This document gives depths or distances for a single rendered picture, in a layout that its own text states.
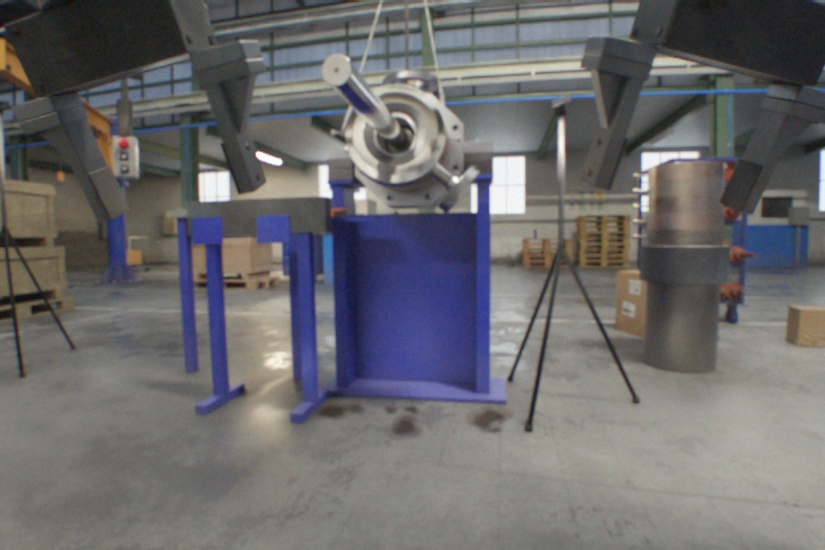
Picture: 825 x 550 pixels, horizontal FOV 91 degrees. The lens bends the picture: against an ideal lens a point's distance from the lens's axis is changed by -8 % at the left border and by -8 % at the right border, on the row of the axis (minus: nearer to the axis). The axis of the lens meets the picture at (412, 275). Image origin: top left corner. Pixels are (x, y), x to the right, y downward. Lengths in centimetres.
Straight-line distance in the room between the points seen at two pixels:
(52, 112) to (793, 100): 56
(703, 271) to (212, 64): 239
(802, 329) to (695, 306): 118
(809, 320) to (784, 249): 1024
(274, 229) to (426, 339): 85
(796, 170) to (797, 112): 1545
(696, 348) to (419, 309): 144
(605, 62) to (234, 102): 26
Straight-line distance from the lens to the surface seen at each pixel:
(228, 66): 34
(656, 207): 261
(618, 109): 35
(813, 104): 44
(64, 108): 43
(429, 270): 204
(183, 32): 35
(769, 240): 1364
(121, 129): 162
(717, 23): 37
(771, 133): 44
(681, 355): 261
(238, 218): 190
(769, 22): 39
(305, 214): 177
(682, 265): 251
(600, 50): 34
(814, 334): 366
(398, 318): 209
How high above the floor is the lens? 69
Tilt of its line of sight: 4 degrees down
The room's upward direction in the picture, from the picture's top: 1 degrees counter-clockwise
